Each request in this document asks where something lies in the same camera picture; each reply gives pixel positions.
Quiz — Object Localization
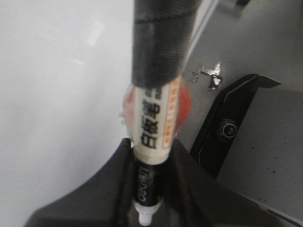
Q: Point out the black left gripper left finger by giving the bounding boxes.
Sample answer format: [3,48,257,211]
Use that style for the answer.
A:
[25,138,139,227]

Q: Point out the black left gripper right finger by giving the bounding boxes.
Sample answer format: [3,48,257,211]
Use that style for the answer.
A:
[151,139,285,227]

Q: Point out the white black whiteboard marker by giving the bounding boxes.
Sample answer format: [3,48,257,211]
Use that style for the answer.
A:
[132,0,201,227]

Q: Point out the white glossy whiteboard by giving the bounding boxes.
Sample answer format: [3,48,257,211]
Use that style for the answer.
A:
[0,0,221,213]

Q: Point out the red disc in clear tape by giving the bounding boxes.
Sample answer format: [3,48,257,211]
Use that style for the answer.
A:
[121,77,191,140]

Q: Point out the silver foil tape scrap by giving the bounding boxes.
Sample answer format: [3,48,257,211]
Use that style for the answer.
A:
[192,61,223,91]

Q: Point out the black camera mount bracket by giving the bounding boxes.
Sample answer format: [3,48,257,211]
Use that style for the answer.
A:
[190,74,281,179]

